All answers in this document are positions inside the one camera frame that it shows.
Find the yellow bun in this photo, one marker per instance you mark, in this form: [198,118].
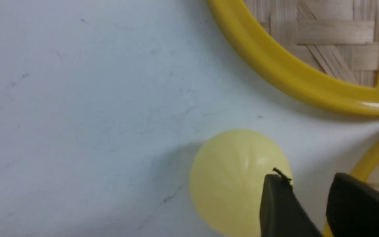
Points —
[227,178]

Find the bamboo steamer tray yellow rim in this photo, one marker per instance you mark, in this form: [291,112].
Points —
[373,164]

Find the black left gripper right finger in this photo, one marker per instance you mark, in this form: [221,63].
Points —
[352,208]

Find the woven bamboo steamer lid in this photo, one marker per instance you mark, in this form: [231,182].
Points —
[283,70]

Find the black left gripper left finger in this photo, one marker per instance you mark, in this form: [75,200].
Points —
[281,214]

